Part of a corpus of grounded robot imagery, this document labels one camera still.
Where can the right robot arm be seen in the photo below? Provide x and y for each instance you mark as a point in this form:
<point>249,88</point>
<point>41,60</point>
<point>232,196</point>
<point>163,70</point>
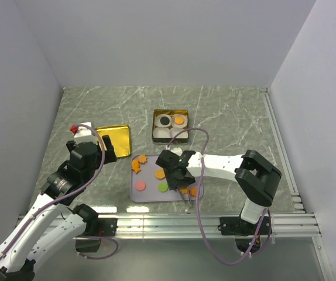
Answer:
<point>257,177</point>

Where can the white paper cup bottom-left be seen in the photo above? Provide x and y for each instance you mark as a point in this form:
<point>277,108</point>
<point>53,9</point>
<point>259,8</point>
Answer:
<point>161,133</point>

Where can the gold cookie tin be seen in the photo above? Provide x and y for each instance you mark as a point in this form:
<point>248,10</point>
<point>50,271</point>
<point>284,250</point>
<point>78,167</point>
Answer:
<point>170,112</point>

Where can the gold tin lid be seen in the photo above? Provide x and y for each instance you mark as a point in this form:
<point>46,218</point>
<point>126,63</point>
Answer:
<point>120,137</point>

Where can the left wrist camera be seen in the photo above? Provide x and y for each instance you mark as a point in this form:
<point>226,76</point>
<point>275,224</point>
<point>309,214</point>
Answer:
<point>83,134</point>

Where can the orange flower cookie top-left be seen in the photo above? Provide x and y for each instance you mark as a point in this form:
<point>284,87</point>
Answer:
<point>142,158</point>

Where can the green round cookie lower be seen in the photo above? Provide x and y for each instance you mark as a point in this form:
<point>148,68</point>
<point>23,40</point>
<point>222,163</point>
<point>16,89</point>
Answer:
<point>163,187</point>

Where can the orange flower cookie corner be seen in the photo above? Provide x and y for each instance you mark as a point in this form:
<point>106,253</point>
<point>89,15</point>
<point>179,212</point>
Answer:
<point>193,192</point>

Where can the white paper cup top-right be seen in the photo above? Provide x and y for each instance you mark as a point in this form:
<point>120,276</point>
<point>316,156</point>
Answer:
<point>184,126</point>

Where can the orange fish cookie left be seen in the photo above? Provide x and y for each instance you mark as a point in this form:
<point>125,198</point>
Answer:
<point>135,166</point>

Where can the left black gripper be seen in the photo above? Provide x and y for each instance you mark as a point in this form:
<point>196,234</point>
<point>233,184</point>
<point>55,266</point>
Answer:
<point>110,155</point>

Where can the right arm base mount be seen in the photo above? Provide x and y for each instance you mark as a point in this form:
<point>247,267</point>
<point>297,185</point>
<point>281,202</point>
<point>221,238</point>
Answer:
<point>244,232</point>

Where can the orange waffle round cookie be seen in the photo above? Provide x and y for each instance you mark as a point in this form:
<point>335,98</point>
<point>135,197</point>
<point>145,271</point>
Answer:
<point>179,120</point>

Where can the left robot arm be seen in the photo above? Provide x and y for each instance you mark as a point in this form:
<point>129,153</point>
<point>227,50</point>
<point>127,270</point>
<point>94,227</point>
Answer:
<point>30,246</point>

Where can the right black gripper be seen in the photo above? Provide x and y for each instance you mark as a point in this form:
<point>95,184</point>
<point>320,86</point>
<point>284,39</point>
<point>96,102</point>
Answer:
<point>172,182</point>

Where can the white paper cup top-left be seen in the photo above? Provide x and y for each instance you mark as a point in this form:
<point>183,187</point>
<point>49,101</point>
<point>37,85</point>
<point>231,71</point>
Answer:
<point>156,122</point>

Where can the black round cookie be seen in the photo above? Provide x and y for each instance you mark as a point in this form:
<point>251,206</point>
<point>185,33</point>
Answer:
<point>165,120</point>

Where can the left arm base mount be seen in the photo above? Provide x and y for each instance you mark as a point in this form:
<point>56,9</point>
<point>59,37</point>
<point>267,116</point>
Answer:
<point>102,229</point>

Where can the metal tongs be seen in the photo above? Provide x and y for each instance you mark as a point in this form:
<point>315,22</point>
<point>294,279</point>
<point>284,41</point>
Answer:
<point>188,200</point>

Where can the orange waffle cookie centre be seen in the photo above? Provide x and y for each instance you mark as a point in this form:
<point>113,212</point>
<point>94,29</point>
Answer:
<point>160,174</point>

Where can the pink round cookie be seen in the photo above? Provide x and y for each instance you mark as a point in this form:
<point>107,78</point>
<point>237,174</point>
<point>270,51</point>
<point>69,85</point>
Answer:
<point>140,185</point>

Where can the lavender tray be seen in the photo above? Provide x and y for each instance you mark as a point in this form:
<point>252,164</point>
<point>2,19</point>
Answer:
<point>151,192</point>

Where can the orange flower cookie lower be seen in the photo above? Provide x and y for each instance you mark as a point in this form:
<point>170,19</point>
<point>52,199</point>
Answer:
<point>184,191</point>

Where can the white paper cup bottom-right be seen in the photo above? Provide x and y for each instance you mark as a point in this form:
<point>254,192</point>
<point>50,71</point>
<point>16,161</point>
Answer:
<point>179,133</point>

